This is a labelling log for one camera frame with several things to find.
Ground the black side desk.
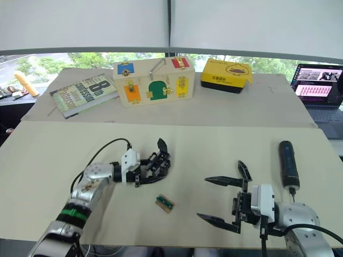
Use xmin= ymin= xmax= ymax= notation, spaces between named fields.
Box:
xmin=0 ymin=90 xmax=39 ymax=147

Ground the black window pole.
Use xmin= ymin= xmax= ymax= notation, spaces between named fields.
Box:
xmin=166 ymin=0 xmax=173 ymax=57

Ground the yellow and black box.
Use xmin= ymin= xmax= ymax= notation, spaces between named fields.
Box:
xmin=200 ymin=58 xmax=254 ymax=95

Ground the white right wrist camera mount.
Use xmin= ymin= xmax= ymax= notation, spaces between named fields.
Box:
xmin=250 ymin=183 xmax=276 ymax=224

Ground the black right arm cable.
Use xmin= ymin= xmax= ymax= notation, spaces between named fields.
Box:
xmin=258 ymin=215 xmax=343 ymax=257

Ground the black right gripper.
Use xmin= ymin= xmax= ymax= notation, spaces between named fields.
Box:
xmin=196 ymin=175 xmax=261 ymax=235

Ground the green hardcover book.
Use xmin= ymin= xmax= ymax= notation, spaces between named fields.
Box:
xmin=49 ymin=74 xmax=120 ymax=119

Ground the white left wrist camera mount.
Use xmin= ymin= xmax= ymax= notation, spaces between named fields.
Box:
xmin=121 ymin=149 xmax=141 ymax=185

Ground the wooden latch puzzle box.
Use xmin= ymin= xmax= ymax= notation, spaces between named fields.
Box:
xmin=111 ymin=57 xmax=196 ymax=109

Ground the beige wooden cylinder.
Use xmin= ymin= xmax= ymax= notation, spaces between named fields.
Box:
xmin=13 ymin=71 xmax=40 ymax=97

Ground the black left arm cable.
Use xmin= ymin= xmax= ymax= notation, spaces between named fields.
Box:
xmin=70 ymin=138 xmax=133 ymax=199

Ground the small wooden screw holder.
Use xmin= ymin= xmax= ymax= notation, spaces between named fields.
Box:
xmin=155 ymin=193 xmax=176 ymax=215

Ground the black electric screwdriver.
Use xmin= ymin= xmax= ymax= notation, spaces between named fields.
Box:
xmin=278 ymin=140 xmax=301 ymax=203

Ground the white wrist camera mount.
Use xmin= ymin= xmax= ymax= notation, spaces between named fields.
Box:
xmin=121 ymin=149 xmax=141 ymax=185
xmin=250 ymin=183 xmax=276 ymax=224

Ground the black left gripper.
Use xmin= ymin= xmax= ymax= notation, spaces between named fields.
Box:
xmin=125 ymin=138 xmax=173 ymax=188

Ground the open black laptop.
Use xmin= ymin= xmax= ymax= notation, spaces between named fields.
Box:
xmin=289 ymin=63 xmax=343 ymax=140

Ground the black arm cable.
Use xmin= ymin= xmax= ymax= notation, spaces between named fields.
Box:
xmin=258 ymin=215 xmax=343 ymax=257
xmin=70 ymin=138 xmax=133 ymax=199

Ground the white roller blind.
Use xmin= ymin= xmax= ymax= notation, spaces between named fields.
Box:
xmin=171 ymin=0 xmax=343 ymax=65
xmin=0 ymin=0 xmax=169 ymax=52

